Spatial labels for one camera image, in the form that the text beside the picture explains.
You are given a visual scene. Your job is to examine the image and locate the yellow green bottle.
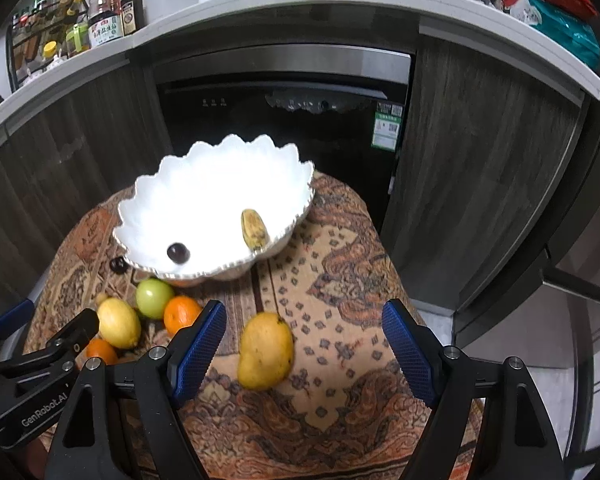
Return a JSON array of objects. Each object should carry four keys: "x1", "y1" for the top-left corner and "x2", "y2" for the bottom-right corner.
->
[{"x1": 66, "y1": 22, "x2": 91, "y2": 58}]

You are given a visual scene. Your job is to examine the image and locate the black wire spice rack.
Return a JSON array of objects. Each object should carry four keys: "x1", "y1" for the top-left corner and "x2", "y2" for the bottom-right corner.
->
[{"x1": 5, "y1": 0, "x2": 91, "y2": 93}]

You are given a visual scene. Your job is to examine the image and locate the yellow lemon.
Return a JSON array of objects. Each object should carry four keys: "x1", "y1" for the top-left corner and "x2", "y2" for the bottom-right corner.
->
[{"x1": 96, "y1": 297, "x2": 142, "y2": 350}]

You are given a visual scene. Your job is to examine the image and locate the teal plastic bag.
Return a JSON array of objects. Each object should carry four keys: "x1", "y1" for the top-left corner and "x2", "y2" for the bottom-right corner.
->
[{"x1": 525, "y1": 0, "x2": 600, "y2": 68}]

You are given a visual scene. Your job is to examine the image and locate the orange mandarin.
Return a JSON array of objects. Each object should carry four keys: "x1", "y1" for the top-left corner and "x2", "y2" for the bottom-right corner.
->
[
  {"x1": 163, "y1": 295, "x2": 202, "y2": 337},
  {"x1": 85, "y1": 338, "x2": 119, "y2": 366}
]

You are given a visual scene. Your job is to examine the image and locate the white scalloped bowl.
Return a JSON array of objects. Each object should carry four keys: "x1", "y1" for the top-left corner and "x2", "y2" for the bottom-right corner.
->
[{"x1": 111, "y1": 133, "x2": 315, "y2": 288}]

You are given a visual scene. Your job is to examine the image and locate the dark sauce bottle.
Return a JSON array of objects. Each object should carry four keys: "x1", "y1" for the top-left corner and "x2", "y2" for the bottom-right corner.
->
[{"x1": 120, "y1": 0, "x2": 144, "y2": 36}]

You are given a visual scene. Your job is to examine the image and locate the yellow mango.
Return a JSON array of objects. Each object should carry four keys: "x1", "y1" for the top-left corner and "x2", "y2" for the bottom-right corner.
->
[{"x1": 237, "y1": 312, "x2": 295, "y2": 391}]

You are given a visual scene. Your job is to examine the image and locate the dark wood cabinet door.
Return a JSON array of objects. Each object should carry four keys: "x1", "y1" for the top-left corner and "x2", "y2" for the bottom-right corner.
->
[
  {"x1": 0, "y1": 57, "x2": 173, "y2": 306},
  {"x1": 380, "y1": 35, "x2": 586, "y2": 318}
]

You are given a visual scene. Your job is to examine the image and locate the green round fruit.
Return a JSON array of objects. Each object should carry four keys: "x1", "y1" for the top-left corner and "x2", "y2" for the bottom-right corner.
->
[{"x1": 135, "y1": 279, "x2": 176, "y2": 320}]

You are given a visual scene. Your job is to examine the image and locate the black built-in dishwasher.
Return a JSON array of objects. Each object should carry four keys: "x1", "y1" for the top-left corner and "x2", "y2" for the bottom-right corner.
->
[{"x1": 150, "y1": 45, "x2": 413, "y2": 231}]

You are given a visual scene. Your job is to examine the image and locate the large clear oil bottle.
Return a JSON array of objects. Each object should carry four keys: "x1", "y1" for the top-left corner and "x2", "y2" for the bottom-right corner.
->
[{"x1": 87, "y1": 0, "x2": 126, "y2": 50}]

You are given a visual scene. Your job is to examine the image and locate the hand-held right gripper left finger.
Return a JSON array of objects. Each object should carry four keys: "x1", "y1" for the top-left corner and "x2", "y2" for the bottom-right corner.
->
[{"x1": 45, "y1": 300, "x2": 228, "y2": 480}]

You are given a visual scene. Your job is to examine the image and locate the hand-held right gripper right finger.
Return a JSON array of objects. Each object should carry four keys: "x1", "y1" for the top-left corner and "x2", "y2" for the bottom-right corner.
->
[{"x1": 381, "y1": 298, "x2": 566, "y2": 480}]

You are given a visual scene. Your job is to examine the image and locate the patterned woven tablecloth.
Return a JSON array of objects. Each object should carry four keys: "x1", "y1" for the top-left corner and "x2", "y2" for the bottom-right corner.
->
[{"x1": 22, "y1": 170, "x2": 486, "y2": 480}]

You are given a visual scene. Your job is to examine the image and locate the green white sticker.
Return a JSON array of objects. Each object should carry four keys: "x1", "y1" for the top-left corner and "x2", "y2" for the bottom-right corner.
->
[{"x1": 371, "y1": 100, "x2": 404, "y2": 150}]

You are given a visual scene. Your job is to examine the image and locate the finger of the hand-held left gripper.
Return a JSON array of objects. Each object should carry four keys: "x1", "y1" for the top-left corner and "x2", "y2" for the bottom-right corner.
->
[
  {"x1": 45, "y1": 308, "x2": 100, "y2": 358},
  {"x1": 0, "y1": 299, "x2": 35, "y2": 338}
]

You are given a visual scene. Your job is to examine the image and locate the small spotted banana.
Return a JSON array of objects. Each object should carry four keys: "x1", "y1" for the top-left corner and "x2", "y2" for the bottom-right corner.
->
[{"x1": 240, "y1": 208, "x2": 271, "y2": 251}]

